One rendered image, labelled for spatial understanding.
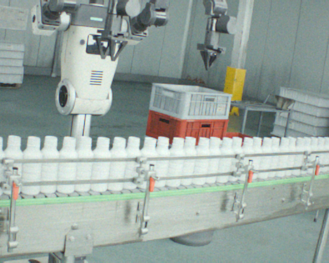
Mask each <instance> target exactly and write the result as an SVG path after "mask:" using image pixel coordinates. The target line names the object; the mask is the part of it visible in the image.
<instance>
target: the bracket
mask: <svg viewBox="0 0 329 263"><path fill-rule="evenodd" d="M304 155H305V156H306V158H304V160H303V162H305V165H302V168H301V169H300V170H302V171H304V172H305V171H307V170H308V167H307V166H306V164H307V163H311V164H312V167H313V172H312V175H311V180H310V186H309V189H308V191H305V188H306V183H304V184H303V188H302V190H303V191H304V192H302V193H301V197H300V199H301V200H302V202H304V206H305V208H304V209H305V210H307V209H308V207H309V206H310V203H311V198H312V196H313V193H312V192H311V191H312V187H313V182H314V179H315V176H317V175H318V171H319V168H320V167H322V168H324V167H325V166H324V165H321V164H320V161H319V157H318V156H316V158H315V160H313V161H311V160H310V159H308V157H310V156H311V151H308V150H305V153H304ZM244 156H245V155H243V154H241V153H237V155H236V158H235V159H237V160H238V162H236V164H235V167H237V170H233V173H232V176H233V177H235V178H239V177H241V172H240V171H238V170H239V168H243V169H244V173H245V174H246V176H245V179H244V185H243V192H242V195H241V201H238V198H239V192H236V194H235V198H234V199H236V203H234V204H233V208H232V209H233V210H234V213H235V214H236V216H235V218H236V222H237V223H240V221H241V220H242V219H243V218H244V209H245V208H246V203H244V199H245V196H246V191H247V189H248V183H251V181H252V177H253V173H257V174H258V173H259V171H257V170H255V169H254V165H252V164H253V160H251V159H249V160H248V164H247V165H246V166H245V165H243V163H241V162H240V161H241V160H244ZM136 157H137V161H135V162H137V163H139V164H140V166H139V167H137V170H136V172H137V173H138V177H133V178H134V179H133V182H132V183H134V184H135V185H143V184H144V179H145V180H147V186H146V190H145V197H144V202H139V203H138V210H139V212H140V214H138V215H137V218H136V223H137V225H138V226H139V228H138V232H139V236H138V237H140V238H143V236H144V234H147V233H148V228H147V227H148V222H149V220H150V216H149V215H148V214H147V211H148V206H149V199H150V193H151V192H153V191H154V187H155V181H158V182H159V181H160V178H159V177H157V176H156V173H157V172H156V171H155V170H154V164H152V163H150V164H149V170H145V168H144V167H142V164H146V160H147V158H146V157H144V156H136ZM13 163H14V160H13V159H12V158H8V157H3V164H2V165H4V166H5V167H6V170H3V177H5V178H6V181H4V182H2V181H1V189H2V190H5V191H9V190H10V191H11V198H10V209H9V212H8V214H9V217H8V220H9V225H8V233H7V234H8V240H7V242H6V245H7V247H8V252H13V249H16V248H17V245H19V244H18V242H17V233H18V231H19V227H17V225H15V224H14V223H15V221H14V218H15V212H16V210H15V207H16V199H17V198H18V194H19V191H18V190H19V188H21V187H22V183H21V176H20V174H19V173H18V167H13ZM10 167H12V168H13V170H12V171H11V170H10V169H9V168H10ZM141 174H145V177H144V178H142V177H141V176H140V175H141ZM304 193H306V201H304V200H303V197H304ZM238 203H239V204H238ZM237 204H238V207H239V208H238V212H236V208H237Z"/></svg>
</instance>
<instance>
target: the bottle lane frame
mask: <svg viewBox="0 0 329 263"><path fill-rule="evenodd" d="M310 180H311V176H310V177H307V176H305V177H296V178H290V179H280V180H268V181H263V182H251V183H248V189H247V191H246V196H245V199H244V203H246V208H245V209H244V218H243V219H242V220H241V221H240V223H237V222H236V218H235V216H236V214H235V213H234V210H233V209H232V208H233V204H234V203H236V199H234V198H235V194H236V192H239V198H238V201H241V195H242V192H243V185H244V184H243V183H239V184H235V185H232V184H231V185H223V186H218V185H217V186H215V187H211V186H209V187H200V188H195V187H194V188H190V189H184V190H178V189H177V190H168V191H159V192H151V193H150V199H149V206H148V211H147V214H148V215H149V216H150V220H149V222H148V227H147V228H148V233H147V234H144V236H143V238H140V237H138V236H139V232H138V228H139V226H138V225H137V223H136V218H137V215H138V214H140V212H139V210H138V203H139V202H144V197H145V192H137V193H132V192H131V193H120V194H115V195H114V194H111V195H109V194H106V195H102V194H100V195H90V196H85V195H84V196H81V195H79V196H77V197H70V196H67V197H58V196H56V197H55V198H51V197H45V198H40V199H37V198H35V197H34V198H33V199H24V198H21V199H16V207H15V210H16V212H15V218H14V221H15V223H14V224H15V225H17V227H19V231H18V233H17V242H18V244H19V245H17V248H16V249H13V252H8V247H7V245H6V242H7V240H8V234H7V233H8V225H9V220H8V217H9V214H8V212H9V209H10V198H9V200H8V199H6V200H0V258H7V257H17V256H24V255H35V254H45V253H47V254H48V253H52V252H62V251H64V250H65V238H66V234H67V233H68V231H69V230H72V229H86V228H91V230H92V231H93V232H94V236H93V248H96V247H106V246H111V245H122V244H133V243H137V242H144V241H148V240H160V239H167V238H171V237H179V236H183V235H191V234H198V233H202V232H210V231H214V230H221V229H226V228H228V227H236V226H240V225H248V224H254V223H256V222H262V221H266V220H273V219H278V218H280V217H287V216H291V215H298V214H301V213H305V212H312V211H316V210H322V209H325V208H329V174H324V175H317V176H315V179H314V182H313V187H312V191H311V192H312V193H313V196H312V198H311V203H310V206H309V207H308V209H307V210H305V209H304V208H305V206H304V202H302V200H301V199H300V197H301V193H302V192H304V191H303V190H302V188H303V184H304V183H306V188H305V191H308V189H309V186H310Z"/></svg>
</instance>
